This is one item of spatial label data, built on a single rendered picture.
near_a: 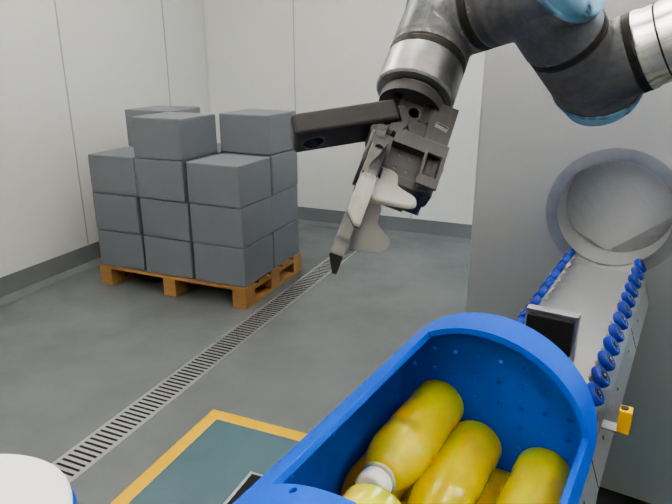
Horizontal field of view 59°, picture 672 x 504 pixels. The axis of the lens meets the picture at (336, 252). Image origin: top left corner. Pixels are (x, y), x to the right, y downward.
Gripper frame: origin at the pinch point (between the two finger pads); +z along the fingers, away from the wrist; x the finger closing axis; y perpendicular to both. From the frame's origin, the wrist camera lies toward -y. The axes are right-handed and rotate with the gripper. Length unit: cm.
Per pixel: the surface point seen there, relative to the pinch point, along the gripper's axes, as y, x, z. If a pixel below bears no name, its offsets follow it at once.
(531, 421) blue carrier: 32.9, 22.5, 4.6
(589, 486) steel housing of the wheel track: 54, 44, 7
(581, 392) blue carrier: 34.2, 13.4, 0.9
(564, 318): 47, 51, -22
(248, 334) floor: -26, 294, -38
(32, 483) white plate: -26, 31, 33
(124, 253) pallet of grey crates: -131, 351, -70
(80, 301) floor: -142, 349, -29
